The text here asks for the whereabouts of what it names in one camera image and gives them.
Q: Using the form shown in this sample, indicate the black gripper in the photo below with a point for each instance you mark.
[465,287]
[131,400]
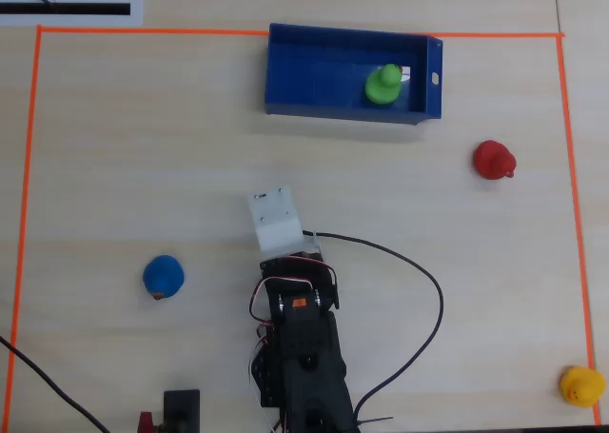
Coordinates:
[296,267]

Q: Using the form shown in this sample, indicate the green rubber duck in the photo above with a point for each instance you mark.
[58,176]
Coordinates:
[382,88]

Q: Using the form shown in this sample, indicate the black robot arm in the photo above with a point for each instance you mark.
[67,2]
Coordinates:
[309,366]

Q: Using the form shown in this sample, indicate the blue rubber duck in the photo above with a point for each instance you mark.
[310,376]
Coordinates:
[163,276]

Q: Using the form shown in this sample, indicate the blue plastic box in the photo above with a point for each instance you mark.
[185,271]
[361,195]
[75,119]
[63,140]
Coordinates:
[309,66]

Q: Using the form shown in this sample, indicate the red rubber duck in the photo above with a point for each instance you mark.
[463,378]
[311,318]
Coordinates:
[492,162]

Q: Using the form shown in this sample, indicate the yellow rubber duck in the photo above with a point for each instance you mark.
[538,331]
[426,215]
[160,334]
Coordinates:
[583,387]

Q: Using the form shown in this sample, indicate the black table clamp stand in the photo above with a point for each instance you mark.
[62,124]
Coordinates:
[183,409]

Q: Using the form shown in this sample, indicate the red clamp knob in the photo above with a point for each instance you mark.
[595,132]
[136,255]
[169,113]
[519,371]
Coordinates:
[145,423]

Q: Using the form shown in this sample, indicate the long orange tape strip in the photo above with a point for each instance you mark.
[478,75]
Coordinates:
[143,31]

